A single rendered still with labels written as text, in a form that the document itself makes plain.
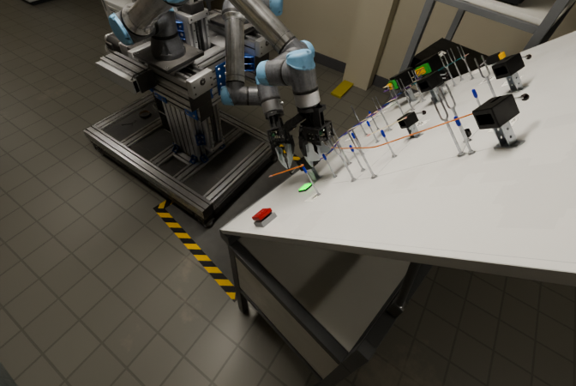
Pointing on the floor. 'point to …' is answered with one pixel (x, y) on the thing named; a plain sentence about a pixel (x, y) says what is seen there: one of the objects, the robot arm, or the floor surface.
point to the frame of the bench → (294, 313)
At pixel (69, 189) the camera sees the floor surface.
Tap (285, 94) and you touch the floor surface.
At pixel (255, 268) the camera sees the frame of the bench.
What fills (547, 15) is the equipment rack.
